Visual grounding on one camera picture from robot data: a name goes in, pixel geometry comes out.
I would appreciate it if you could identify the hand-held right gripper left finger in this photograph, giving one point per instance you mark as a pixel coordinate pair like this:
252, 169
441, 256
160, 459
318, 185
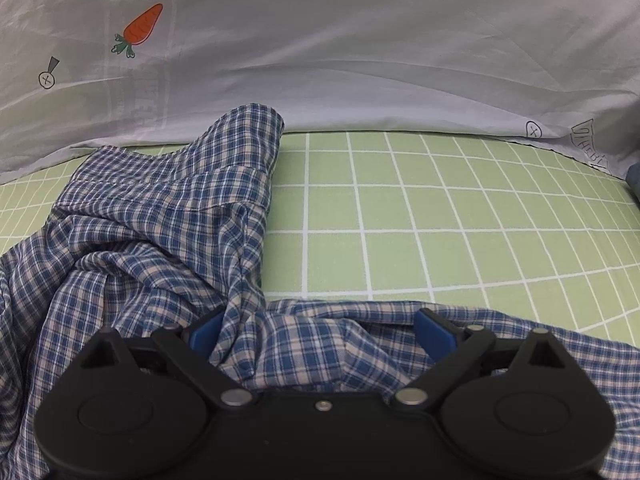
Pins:
202, 337

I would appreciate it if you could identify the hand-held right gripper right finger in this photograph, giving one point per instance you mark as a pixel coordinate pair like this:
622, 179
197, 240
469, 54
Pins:
435, 332

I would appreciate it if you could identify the blue plaid shirt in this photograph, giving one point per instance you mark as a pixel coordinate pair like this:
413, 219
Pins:
150, 240

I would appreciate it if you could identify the blue denim jeans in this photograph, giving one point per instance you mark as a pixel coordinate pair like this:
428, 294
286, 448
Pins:
634, 180

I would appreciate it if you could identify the grey carrot print sheet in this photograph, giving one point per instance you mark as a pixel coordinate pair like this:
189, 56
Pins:
350, 35

